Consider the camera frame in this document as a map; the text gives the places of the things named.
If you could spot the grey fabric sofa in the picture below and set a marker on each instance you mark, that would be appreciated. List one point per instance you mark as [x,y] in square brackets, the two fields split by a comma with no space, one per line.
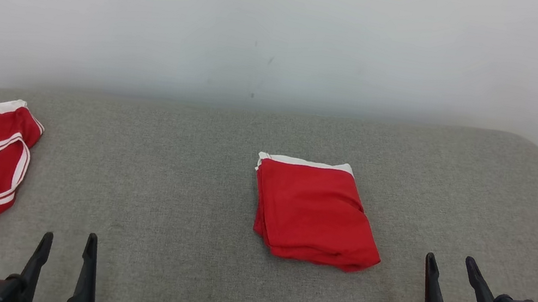
[185,186]

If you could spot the red shorts with white stripe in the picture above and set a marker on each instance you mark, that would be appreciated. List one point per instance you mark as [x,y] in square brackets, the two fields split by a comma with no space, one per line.
[313,214]

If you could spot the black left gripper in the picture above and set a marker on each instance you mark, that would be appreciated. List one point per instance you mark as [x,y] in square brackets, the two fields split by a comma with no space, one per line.
[0,292]

